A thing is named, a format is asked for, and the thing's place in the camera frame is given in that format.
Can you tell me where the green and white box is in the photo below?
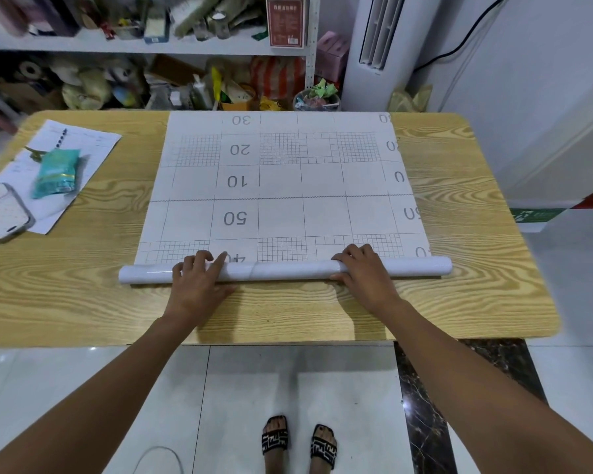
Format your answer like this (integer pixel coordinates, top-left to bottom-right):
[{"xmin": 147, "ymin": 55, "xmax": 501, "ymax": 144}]
[{"xmin": 144, "ymin": 9, "xmax": 172, "ymax": 44}]

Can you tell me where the white glue bottle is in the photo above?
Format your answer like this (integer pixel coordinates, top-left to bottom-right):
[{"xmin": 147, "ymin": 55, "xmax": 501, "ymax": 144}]
[{"xmin": 192, "ymin": 73, "xmax": 213, "ymax": 110}]

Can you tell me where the yellowish plastic bag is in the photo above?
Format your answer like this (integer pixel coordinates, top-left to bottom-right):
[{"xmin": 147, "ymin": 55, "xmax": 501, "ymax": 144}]
[{"xmin": 389, "ymin": 83, "xmax": 434, "ymax": 113}]

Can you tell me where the teal snack packet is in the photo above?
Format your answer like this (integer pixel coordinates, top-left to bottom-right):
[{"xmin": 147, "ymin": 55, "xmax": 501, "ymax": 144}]
[{"xmin": 31, "ymin": 148, "xmax": 83, "ymax": 200}]

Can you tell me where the white printed paper sheet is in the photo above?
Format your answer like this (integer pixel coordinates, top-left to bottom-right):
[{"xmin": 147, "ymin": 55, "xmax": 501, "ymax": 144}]
[{"xmin": 0, "ymin": 119, "xmax": 123, "ymax": 236}]

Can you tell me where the person's right hand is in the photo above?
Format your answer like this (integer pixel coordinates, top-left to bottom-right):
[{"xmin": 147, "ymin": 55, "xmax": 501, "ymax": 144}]
[{"xmin": 329, "ymin": 244, "xmax": 402, "ymax": 317}]

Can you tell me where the black patterned right sandal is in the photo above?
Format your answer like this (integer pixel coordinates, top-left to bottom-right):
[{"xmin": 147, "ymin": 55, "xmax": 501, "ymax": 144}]
[{"xmin": 310, "ymin": 424, "xmax": 338, "ymax": 471}]

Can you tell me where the person's left hand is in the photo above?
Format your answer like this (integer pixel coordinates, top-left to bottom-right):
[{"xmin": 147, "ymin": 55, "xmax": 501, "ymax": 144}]
[{"xmin": 164, "ymin": 250, "xmax": 238, "ymax": 324}]

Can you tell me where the white metal shelf unit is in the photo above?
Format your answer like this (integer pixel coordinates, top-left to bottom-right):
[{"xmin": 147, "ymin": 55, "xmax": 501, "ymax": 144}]
[{"xmin": 0, "ymin": 0, "xmax": 323, "ymax": 114}]

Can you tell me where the person's left forearm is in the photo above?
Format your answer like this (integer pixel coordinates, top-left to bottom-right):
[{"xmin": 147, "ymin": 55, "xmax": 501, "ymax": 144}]
[{"xmin": 0, "ymin": 311, "xmax": 201, "ymax": 474}]

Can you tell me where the white gridded adhesive paper roll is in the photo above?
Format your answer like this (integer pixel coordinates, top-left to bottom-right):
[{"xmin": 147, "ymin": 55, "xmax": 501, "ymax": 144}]
[{"xmin": 118, "ymin": 111, "xmax": 454, "ymax": 287}]

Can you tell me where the black patterned sandal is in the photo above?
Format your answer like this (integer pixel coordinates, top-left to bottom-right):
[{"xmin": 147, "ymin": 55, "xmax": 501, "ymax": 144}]
[
  {"xmin": 310, "ymin": 424, "xmax": 338, "ymax": 471},
  {"xmin": 261, "ymin": 415, "xmax": 290, "ymax": 458}
]

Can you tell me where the green wall sign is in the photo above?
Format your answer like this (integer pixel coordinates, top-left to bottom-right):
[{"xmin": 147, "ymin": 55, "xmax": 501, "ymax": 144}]
[{"xmin": 509, "ymin": 207, "xmax": 570, "ymax": 224}]

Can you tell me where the person's right forearm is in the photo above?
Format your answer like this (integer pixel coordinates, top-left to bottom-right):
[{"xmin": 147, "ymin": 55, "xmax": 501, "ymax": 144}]
[{"xmin": 371, "ymin": 297, "xmax": 593, "ymax": 474}]

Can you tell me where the red-brown cardboard box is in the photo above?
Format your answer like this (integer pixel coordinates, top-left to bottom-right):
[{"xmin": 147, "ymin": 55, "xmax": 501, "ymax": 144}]
[{"xmin": 265, "ymin": 0, "xmax": 308, "ymax": 49}]

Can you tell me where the black power cable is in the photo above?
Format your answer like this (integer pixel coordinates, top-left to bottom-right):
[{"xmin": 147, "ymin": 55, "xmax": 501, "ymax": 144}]
[{"xmin": 412, "ymin": 0, "xmax": 510, "ymax": 74}]

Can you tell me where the black patterned left sandal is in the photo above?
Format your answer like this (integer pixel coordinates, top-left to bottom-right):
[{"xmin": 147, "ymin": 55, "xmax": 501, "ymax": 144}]
[{"xmin": 261, "ymin": 415, "xmax": 290, "ymax": 458}]

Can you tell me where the orange striped plastic bag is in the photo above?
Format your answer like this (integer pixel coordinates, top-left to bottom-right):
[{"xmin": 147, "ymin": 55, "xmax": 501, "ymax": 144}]
[{"xmin": 249, "ymin": 54, "xmax": 307, "ymax": 102}]

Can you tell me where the phone in white case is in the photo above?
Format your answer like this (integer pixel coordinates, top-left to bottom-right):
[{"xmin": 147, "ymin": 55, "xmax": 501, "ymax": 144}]
[{"xmin": 0, "ymin": 182, "xmax": 36, "ymax": 243}]

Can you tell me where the bucket of colourful scraps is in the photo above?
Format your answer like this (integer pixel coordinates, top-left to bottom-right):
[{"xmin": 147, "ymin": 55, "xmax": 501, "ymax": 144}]
[{"xmin": 292, "ymin": 78, "xmax": 341, "ymax": 113}]

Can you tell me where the pink cardboard box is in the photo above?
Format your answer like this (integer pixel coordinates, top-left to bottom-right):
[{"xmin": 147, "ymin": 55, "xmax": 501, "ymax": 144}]
[{"xmin": 316, "ymin": 30, "xmax": 351, "ymax": 85}]

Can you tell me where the white standing air conditioner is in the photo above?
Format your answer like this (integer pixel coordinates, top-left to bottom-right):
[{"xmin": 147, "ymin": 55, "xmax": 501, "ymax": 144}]
[{"xmin": 340, "ymin": 0, "xmax": 446, "ymax": 113}]

